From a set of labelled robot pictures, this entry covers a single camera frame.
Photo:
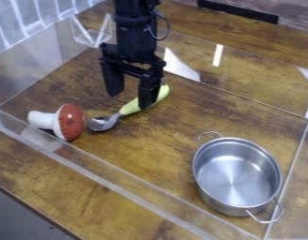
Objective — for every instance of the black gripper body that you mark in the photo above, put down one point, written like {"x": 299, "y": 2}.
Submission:
{"x": 134, "y": 50}

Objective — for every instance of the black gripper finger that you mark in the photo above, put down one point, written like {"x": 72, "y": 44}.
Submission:
{"x": 148, "y": 91}
{"x": 113, "y": 78}

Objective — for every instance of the green handled metal spoon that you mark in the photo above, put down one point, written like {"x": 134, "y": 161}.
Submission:
{"x": 103, "y": 123}

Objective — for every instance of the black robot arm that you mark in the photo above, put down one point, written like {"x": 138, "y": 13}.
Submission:
{"x": 135, "y": 9}

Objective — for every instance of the red cap toy mushroom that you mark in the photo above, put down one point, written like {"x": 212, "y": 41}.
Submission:
{"x": 65, "y": 122}

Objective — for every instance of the black baseboard strip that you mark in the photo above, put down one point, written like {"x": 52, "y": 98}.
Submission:
{"x": 239, "y": 11}

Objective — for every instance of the stainless steel pot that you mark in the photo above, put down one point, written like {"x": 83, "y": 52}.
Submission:
{"x": 238, "y": 177}

